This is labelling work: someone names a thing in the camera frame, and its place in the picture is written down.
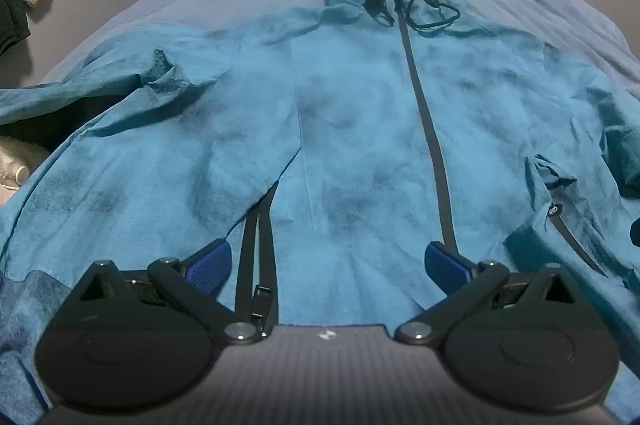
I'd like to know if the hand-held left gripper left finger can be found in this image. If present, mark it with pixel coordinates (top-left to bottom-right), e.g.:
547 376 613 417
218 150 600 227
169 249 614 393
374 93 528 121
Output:
67 239 266 348

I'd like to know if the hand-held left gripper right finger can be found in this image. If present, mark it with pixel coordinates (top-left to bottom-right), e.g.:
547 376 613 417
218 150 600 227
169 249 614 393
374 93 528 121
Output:
394 241 583 348

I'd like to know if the grey plush toy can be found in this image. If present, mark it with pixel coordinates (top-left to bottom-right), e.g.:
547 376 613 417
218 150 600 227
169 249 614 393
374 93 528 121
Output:
0 135 52 207

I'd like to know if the teal hooded jacket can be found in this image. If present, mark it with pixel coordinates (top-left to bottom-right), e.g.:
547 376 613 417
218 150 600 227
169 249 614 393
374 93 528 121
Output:
0 0 640 356

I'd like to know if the black cloth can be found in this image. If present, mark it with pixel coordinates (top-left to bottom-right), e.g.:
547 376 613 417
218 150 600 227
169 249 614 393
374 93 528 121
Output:
0 0 32 57

